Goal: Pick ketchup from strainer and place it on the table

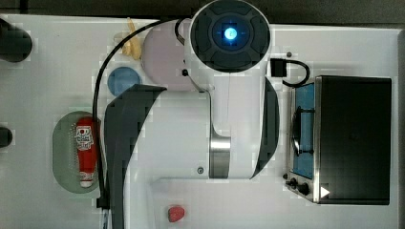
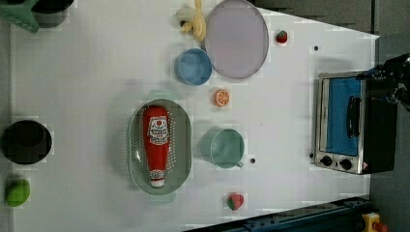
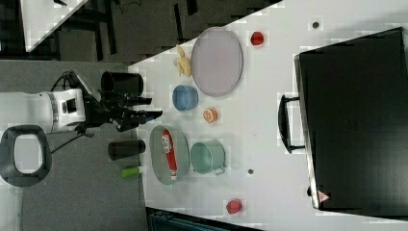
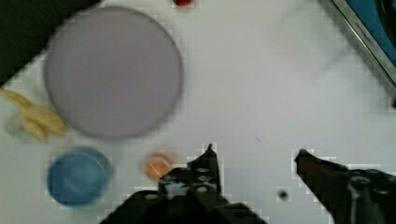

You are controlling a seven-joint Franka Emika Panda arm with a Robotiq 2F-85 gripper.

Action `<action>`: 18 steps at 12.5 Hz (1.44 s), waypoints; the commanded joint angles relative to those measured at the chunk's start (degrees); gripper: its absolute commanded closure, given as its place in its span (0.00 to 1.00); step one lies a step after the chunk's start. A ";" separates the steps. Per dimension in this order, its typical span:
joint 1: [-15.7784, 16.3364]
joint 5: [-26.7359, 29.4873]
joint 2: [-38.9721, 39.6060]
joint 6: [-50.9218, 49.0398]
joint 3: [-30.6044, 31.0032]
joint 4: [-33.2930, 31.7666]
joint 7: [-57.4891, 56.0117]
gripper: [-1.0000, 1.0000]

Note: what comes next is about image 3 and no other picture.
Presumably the green cup with handle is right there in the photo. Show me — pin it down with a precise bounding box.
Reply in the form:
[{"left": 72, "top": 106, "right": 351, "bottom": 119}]
[{"left": 191, "top": 140, "right": 226, "bottom": 175}]

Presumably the black cylinder container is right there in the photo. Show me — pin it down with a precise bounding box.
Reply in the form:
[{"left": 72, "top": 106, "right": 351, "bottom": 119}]
[{"left": 108, "top": 140, "right": 146, "bottom": 161}]

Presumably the black cylinder cup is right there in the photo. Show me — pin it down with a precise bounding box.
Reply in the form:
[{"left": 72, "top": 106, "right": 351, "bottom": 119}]
[{"left": 101, "top": 71, "right": 144, "bottom": 96}]

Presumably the large grey plate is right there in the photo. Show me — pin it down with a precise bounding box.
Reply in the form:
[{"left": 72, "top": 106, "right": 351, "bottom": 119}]
[{"left": 191, "top": 27, "right": 243, "bottom": 97}]

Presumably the black toaster oven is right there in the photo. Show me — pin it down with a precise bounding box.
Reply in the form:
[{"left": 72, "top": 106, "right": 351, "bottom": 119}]
[{"left": 294, "top": 27, "right": 408, "bottom": 220}]

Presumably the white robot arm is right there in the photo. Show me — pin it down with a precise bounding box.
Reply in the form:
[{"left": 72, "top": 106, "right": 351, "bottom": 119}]
[{"left": 1, "top": 89, "right": 163, "bottom": 134}]

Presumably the green marker tube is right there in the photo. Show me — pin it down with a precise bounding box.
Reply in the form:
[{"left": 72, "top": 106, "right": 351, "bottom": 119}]
[{"left": 120, "top": 167, "right": 143, "bottom": 178}]

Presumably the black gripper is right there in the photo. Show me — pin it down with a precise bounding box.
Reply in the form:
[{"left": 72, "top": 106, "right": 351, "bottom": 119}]
[{"left": 75, "top": 91, "right": 163, "bottom": 132}]

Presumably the red ketchup bottle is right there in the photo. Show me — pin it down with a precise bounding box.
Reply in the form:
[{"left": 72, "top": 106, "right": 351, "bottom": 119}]
[{"left": 162, "top": 129, "right": 177, "bottom": 181}]

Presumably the red toy fruit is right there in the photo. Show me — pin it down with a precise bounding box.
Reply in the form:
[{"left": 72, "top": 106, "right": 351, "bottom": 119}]
[{"left": 226, "top": 199, "right": 242, "bottom": 215}]

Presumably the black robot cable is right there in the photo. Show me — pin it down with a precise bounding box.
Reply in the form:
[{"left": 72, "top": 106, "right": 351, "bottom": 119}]
[{"left": 49, "top": 70, "right": 95, "bottom": 155}]

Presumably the blue bowl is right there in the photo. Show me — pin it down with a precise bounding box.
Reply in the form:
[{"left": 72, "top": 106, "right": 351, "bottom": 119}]
[{"left": 172, "top": 85, "right": 198, "bottom": 112}]

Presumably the orange slice toy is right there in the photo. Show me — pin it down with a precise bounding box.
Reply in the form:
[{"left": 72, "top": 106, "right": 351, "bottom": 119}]
[{"left": 203, "top": 108, "right": 218, "bottom": 123}]

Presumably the green oval strainer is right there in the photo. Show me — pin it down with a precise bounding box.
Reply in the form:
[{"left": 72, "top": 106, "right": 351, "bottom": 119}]
[{"left": 149, "top": 125, "right": 190, "bottom": 186}]

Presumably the red toy strawberry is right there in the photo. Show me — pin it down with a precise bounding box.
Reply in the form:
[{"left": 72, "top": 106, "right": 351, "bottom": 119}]
[{"left": 250, "top": 31, "right": 264, "bottom": 46}]

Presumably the yellow toy banana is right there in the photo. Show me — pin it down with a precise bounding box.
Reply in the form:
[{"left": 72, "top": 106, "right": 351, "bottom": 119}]
[{"left": 176, "top": 45, "right": 192, "bottom": 77}]

